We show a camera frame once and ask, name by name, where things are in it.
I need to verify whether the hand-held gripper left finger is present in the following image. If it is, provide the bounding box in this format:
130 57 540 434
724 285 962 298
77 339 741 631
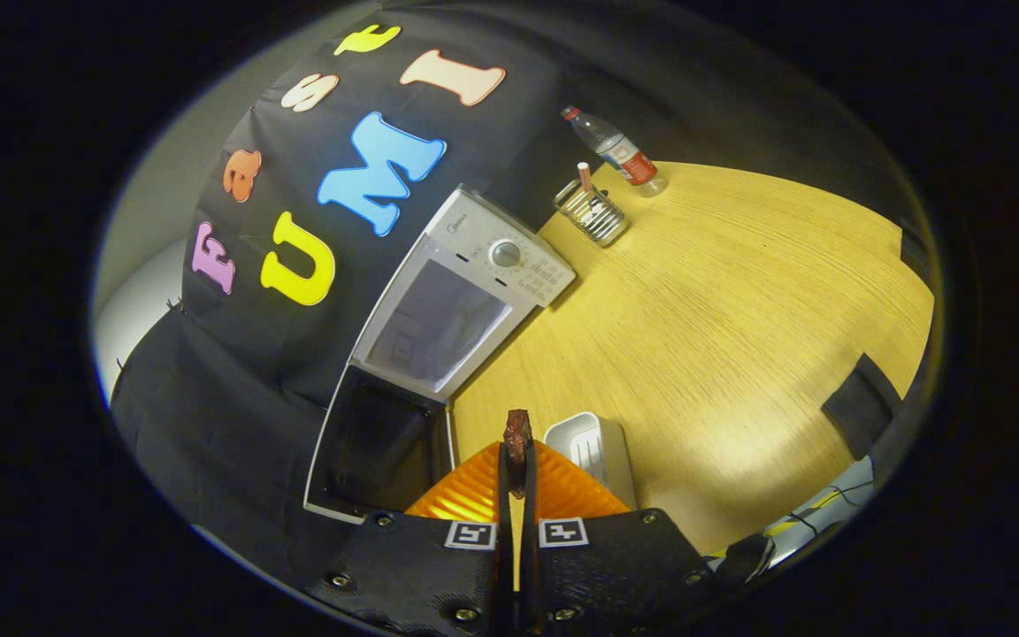
310 442 515 637

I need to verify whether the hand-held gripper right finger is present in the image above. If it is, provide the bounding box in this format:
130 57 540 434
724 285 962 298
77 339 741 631
523 440 723 633

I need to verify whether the red-brown meat slice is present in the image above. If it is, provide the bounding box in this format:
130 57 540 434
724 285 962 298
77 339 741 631
503 409 533 501

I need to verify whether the white toaster oven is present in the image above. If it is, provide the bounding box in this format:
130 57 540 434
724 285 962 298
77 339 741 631
303 184 578 525

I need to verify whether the small white rectangular plate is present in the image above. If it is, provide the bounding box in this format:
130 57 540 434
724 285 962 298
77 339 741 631
544 411 639 511

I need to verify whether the black table edge pad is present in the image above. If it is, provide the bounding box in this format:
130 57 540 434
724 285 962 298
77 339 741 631
899 221 932 286
822 354 904 461

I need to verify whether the clear plastic water bottle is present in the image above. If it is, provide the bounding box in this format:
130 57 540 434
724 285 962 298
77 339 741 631
561 105 668 198

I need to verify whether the metal wire basket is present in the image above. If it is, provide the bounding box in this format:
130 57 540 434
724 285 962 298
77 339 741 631
554 180 630 247

